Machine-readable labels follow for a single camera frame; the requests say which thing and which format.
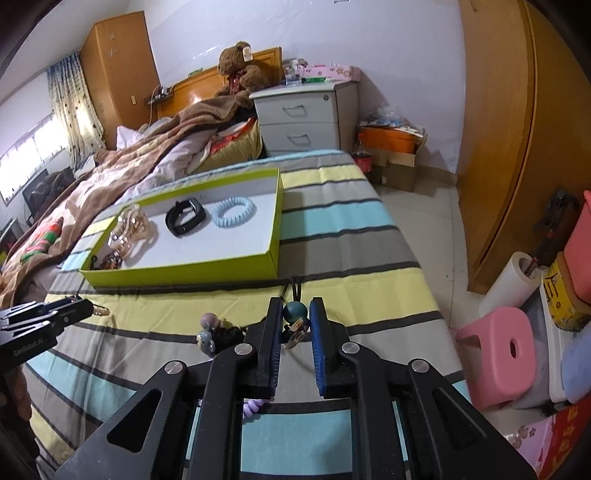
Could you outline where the pink floral box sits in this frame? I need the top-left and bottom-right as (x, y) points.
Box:
(302, 64), (361, 83)

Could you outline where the pink plastic stool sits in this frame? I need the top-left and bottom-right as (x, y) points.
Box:
(456, 307), (536, 411)

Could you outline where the patterned curtain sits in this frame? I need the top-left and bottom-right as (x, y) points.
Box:
(46, 53), (106, 167)

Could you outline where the wooden headboard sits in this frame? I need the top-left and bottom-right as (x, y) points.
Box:
(154, 46), (283, 118)

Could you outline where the grey beaded hair tie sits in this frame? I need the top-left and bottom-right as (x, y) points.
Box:
(196, 312), (245, 356)

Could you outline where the grey nightstand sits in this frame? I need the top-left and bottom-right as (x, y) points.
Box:
(249, 79), (361, 158)

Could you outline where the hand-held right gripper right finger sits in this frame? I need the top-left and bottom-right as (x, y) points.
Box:
(308, 296), (539, 480)

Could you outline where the clear plastic bag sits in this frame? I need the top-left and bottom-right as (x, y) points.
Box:
(362, 106), (423, 132)

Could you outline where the black chair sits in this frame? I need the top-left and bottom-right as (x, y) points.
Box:
(21, 166), (77, 222)

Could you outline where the small wooden wardrobe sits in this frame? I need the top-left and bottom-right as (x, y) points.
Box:
(79, 11), (161, 151)

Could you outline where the purple spiral hair tie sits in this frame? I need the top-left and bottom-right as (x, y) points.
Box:
(241, 398), (269, 421)

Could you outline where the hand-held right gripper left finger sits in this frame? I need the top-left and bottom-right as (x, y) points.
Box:
(54, 296), (283, 480)

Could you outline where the pink storage bin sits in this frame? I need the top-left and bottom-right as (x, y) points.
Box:
(566, 189), (591, 301)

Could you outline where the yellow tin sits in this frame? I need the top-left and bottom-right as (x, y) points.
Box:
(541, 251), (591, 330)

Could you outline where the striped bed sheet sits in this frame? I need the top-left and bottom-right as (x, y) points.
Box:
(23, 148), (472, 480)

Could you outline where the pink flowered carton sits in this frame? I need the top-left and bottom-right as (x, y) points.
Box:
(503, 418), (559, 480)

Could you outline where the large wooden wardrobe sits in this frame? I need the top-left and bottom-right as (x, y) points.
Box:
(457, 0), (591, 296)

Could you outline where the green shallow box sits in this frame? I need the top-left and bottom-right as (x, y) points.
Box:
(79, 167), (284, 288)

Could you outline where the cardboard box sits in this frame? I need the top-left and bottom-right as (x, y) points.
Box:
(369, 148), (421, 192)

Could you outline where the pale blue cloth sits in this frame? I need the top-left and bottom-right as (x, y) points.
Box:
(561, 342), (591, 404)

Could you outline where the yellow red pillow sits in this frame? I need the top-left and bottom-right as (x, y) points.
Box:
(191, 117), (264, 174)

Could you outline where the clear hair claw clip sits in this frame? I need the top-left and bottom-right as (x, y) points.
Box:
(107, 204), (158, 256)

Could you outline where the brown beaded hair tie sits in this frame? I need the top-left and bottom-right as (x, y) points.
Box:
(90, 251), (123, 271)

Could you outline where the clear jar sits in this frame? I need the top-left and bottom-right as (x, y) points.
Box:
(283, 59), (308, 85)

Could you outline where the brown blanket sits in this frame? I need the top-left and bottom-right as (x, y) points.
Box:
(0, 95), (257, 305)

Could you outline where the blue spiral hair tie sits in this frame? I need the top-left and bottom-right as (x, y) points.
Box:
(212, 197), (256, 228)

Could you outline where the person's left hand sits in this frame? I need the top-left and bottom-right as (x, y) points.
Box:
(7, 367), (33, 423)

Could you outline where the white plastic container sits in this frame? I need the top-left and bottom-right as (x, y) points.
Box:
(526, 288), (573, 407)

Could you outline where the black smart band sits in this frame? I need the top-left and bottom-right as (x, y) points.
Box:
(165, 197), (207, 237)

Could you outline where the pale lilac quilt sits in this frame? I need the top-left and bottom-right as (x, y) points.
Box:
(115, 124), (218, 185)

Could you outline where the window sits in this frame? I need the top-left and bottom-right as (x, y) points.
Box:
(0, 115), (75, 206)

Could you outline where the brown teddy bear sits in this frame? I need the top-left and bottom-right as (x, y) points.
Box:
(215, 41), (271, 109)

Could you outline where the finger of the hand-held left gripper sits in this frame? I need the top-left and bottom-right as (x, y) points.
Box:
(0, 298), (94, 335)
(0, 302), (49, 324)

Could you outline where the white paper roll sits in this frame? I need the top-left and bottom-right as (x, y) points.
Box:
(480, 251), (541, 317)

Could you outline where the red printed box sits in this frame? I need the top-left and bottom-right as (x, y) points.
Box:
(538, 401), (591, 480)

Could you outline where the black metal tool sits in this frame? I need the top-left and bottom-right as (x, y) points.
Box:
(533, 188), (580, 266)

